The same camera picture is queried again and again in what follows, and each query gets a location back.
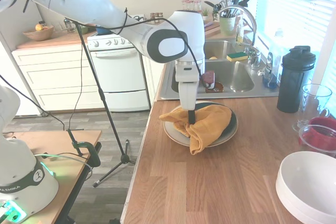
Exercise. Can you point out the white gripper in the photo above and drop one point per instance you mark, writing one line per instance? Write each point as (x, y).
(187, 95)

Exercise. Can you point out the small potted succulent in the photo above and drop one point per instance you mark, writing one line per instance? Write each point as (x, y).
(205, 17)

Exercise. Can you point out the black shaker bottle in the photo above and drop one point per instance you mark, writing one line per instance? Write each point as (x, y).
(294, 82)

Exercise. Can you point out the chrome arched faucet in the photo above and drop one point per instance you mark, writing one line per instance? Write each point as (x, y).
(253, 28)

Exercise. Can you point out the clear footed glass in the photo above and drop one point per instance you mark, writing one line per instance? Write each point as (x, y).
(312, 98)

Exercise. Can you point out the black tripod stand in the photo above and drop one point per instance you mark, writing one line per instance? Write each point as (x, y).
(103, 95)

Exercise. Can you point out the wooden fruit bowl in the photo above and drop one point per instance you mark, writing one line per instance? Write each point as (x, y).
(39, 35)

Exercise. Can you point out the white drawer cabinet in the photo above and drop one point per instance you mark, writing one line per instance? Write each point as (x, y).
(52, 77)

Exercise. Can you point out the yellow liquid soap bottle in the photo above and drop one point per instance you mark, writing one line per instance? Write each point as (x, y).
(239, 33)

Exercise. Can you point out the white kitchen base cabinet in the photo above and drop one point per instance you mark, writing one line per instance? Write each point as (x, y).
(152, 82)

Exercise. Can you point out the yellow red fruit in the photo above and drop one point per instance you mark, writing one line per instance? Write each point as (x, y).
(39, 27)

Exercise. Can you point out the red lidded glass jar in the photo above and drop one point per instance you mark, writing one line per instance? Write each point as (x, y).
(193, 5)
(188, 5)
(184, 5)
(198, 5)

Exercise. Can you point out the stainless steel double sink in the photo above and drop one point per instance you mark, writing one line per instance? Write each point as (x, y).
(241, 82)

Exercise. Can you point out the white stove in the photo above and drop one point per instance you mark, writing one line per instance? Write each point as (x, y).
(118, 77)

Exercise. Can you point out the clear plastic cup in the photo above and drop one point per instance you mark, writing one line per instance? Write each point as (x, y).
(304, 140)

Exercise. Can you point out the large cream plate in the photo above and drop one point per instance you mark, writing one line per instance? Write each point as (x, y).
(174, 136)

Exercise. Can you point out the small spice jar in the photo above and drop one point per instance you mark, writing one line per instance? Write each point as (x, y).
(160, 15)
(152, 15)
(156, 15)

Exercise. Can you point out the white ceramic bowl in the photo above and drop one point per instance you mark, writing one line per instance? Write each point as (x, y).
(309, 179)
(284, 203)

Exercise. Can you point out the yellow green sponge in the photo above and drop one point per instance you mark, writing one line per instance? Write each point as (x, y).
(237, 57)

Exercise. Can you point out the yellow cloth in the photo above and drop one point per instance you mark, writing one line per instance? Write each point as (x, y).
(210, 129)

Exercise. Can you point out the pale green utensil crock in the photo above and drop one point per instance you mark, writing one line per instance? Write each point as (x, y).
(228, 26)

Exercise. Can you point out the brown bowl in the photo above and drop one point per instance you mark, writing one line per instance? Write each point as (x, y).
(219, 86)

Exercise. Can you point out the small white loop fitting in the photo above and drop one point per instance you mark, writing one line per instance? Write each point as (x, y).
(261, 72)

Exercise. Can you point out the blue pot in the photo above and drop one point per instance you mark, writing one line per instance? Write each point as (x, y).
(103, 31)

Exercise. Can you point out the Dawn dish soap bottle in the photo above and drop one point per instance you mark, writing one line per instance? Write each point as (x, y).
(271, 77)

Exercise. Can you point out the dark metal C-clamp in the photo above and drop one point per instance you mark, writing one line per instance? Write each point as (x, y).
(93, 153)

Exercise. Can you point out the dark leafy plant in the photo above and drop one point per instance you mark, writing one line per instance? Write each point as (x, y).
(215, 9)

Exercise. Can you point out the red mug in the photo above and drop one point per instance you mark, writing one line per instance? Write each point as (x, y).
(325, 123)

